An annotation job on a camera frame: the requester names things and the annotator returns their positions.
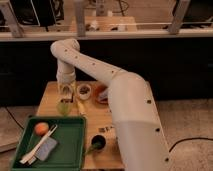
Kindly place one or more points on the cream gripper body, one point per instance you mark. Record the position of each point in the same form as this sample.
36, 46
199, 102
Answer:
66, 91

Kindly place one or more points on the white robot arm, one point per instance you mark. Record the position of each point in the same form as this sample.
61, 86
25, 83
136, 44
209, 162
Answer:
137, 125

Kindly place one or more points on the clear cup with brown contents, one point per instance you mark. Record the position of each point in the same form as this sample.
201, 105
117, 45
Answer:
84, 91

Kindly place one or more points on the black cup with green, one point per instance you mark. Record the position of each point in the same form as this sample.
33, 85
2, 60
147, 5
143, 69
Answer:
98, 142

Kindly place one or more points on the wooden table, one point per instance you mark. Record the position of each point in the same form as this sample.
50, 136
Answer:
96, 113

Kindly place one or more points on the orange plate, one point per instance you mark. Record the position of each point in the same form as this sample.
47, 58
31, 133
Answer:
97, 91

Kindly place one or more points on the blue grey cloth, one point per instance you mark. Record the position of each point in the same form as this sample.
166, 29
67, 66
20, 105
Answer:
103, 95

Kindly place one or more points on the orange fruit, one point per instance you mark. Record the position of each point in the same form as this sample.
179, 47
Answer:
41, 128

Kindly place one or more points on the metal fork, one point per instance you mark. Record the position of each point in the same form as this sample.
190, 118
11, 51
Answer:
105, 129

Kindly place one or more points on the blue grey sponge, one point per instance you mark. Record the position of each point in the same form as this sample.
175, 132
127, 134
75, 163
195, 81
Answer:
46, 148

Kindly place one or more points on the green plastic tray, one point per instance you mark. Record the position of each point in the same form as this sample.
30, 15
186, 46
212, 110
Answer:
68, 153

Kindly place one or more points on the white plastic fork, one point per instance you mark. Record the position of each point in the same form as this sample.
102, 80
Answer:
30, 154

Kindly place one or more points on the metal frame rail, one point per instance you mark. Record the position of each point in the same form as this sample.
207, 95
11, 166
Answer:
22, 20

